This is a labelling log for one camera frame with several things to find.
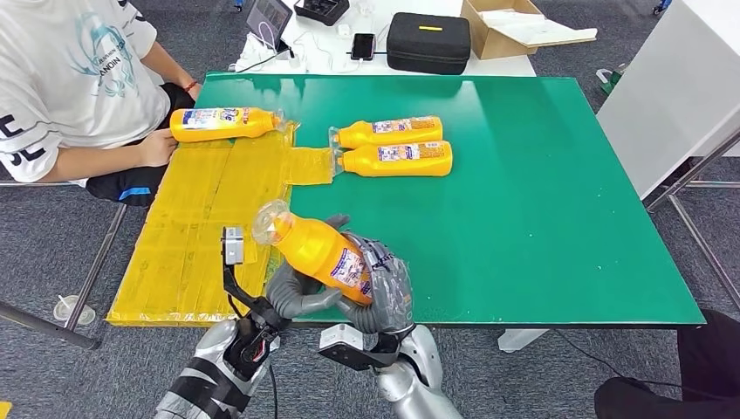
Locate clear plastic cup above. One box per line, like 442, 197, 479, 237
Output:
52, 294, 97, 325

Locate white table foot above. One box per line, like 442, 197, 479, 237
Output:
497, 328, 549, 354

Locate white side table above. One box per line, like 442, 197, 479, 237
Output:
595, 0, 740, 202

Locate black power cable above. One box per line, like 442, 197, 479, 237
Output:
234, 47, 295, 74

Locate grey tablet on stand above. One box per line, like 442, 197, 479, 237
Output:
245, 0, 294, 46

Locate orange detergent bottle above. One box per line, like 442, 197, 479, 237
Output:
328, 116, 444, 151
168, 106, 289, 144
330, 141, 454, 179
251, 199, 376, 306

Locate black zip case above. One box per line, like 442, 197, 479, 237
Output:
385, 11, 472, 76

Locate grey metal chair frame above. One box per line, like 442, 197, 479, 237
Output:
0, 180, 128, 352

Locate black plastic tray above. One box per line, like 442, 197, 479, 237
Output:
293, 0, 351, 27

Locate yellow taped cardboard mat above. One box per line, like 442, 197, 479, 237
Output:
106, 114, 335, 329

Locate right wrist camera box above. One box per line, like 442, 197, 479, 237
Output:
318, 323, 400, 373

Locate person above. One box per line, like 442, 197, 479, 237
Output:
593, 309, 740, 419
0, 0, 203, 208

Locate black smartphone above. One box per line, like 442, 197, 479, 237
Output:
350, 32, 378, 63

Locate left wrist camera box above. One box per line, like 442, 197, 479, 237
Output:
222, 225, 291, 332

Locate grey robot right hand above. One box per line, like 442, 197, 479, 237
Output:
338, 230, 416, 337

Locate white foam sheet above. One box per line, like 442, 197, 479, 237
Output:
479, 8, 599, 47

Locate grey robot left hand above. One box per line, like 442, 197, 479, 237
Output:
264, 261, 345, 320

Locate green and white bag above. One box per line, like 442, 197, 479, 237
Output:
596, 63, 628, 97

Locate grey metal table legs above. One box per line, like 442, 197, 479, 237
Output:
644, 131, 740, 313

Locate brown cardboard box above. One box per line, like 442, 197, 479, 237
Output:
460, 0, 599, 61

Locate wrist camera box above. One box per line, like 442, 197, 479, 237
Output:
222, 225, 291, 332
318, 323, 400, 373

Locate person's right hand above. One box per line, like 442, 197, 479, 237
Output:
137, 127, 179, 169

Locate white power strip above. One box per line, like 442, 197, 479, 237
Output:
234, 31, 293, 73

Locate green table board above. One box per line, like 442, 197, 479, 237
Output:
193, 72, 707, 330

